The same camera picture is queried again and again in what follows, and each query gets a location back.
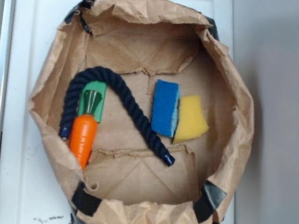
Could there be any brown paper bag basin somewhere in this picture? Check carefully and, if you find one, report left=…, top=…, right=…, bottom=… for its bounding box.
left=28, top=0, right=254, bottom=224

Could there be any blue sponge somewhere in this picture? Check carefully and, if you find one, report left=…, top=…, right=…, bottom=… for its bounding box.
left=151, top=79, right=180, bottom=138

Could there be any green plastic block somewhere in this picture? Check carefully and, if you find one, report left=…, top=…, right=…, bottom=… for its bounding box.
left=78, top=81, right=107, bottom=123

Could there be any yellow sponge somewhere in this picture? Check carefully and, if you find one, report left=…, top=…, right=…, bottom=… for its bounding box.
left=172, top=95, right=209, bottom=144

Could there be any orange toy carrot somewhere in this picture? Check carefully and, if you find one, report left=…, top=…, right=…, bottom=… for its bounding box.
left=69, top=90, right=103, bottom=170

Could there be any dark blue rope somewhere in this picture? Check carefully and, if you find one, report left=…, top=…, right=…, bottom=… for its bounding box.
left=56, top=63, right=185, bottom=167

